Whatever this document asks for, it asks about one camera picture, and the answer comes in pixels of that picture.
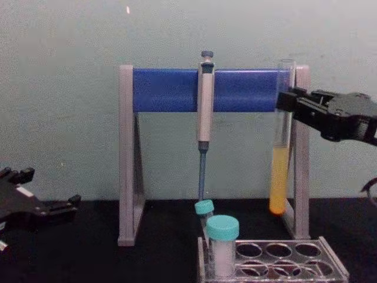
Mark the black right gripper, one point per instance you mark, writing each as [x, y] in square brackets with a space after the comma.
[350, 118]

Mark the glass tube with orange liquid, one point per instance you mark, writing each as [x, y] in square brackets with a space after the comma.
[279, 182]

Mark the grey and blue pipette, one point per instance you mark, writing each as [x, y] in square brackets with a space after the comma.
[205, 118]

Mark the small tube with teal cap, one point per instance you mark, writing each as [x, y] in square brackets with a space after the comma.
[203, 207]

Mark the clear plastic tube rack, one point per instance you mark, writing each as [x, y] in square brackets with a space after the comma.
[294, 265]

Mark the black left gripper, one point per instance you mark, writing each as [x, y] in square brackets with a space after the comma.
[17, 206]

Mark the large tube with teal cap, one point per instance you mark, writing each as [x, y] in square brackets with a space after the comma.
[222, 236]

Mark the black table cloth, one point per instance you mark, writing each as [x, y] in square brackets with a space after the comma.
[97, 262]

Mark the grey stand with blue bar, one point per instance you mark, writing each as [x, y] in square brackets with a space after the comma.
[171, 90]

